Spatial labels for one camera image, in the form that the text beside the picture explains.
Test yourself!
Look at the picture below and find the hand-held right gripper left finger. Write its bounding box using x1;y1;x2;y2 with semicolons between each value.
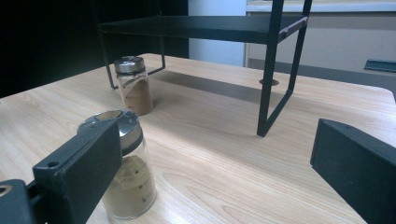
32;116;123;224

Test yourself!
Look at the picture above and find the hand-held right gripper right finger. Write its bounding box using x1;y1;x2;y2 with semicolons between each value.
309;118;396;224

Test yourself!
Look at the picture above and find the glass spice jar yellow powder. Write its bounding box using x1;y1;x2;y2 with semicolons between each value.
77;108;158;220

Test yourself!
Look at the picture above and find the glass spice jar brown powder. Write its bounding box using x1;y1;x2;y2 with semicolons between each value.
113;55;155;117

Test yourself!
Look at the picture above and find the black metal shelf rack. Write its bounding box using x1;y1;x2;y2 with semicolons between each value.
88;0;314;138

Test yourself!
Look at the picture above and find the black curtain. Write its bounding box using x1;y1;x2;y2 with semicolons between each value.
0;0;190;99

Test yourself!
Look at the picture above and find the grey metal cable tray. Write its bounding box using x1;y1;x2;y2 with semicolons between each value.
363;58;396;74

